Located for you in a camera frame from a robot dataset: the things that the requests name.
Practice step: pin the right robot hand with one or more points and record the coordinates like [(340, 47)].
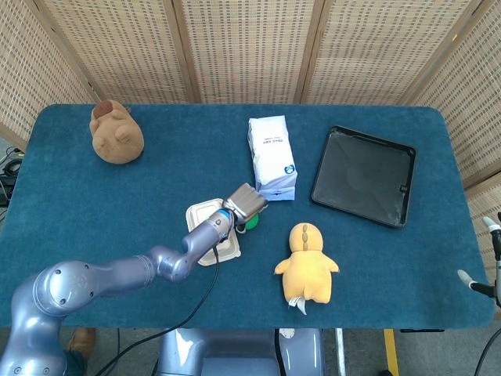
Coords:
[(485, 274)]

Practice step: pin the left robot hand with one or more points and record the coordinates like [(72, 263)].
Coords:
[(246, 203)]

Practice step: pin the small green ball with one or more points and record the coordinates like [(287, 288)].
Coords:
[(252, 222)]

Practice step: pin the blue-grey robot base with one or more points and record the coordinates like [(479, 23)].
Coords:
[(238, 352)]

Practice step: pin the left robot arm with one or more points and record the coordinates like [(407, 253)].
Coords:
[(98, 280)]

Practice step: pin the white lidded container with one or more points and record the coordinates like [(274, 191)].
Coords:
[(203, 219)]

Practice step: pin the blue table cloth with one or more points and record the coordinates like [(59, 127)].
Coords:
[(235, 156)]

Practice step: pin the white paper package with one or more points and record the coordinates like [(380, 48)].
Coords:
[(272, 158)]

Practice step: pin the yellow duck plush toy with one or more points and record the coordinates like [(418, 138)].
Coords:
[(306, 270)]

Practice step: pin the black square tray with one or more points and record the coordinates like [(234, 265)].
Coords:
[(362, 176)]

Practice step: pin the yellow floor tape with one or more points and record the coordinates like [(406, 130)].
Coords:
[(390, 350)]

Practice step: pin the brown capybara plush toy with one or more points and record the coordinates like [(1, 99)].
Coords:
[(116, 135)]

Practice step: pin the bamboo folding screen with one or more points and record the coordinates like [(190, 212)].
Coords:
[(250, 51)]

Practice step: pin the white table leg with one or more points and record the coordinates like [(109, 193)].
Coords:
[(340, 351)]

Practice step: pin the brown leather shoe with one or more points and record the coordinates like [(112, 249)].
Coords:
[(83, 341)]

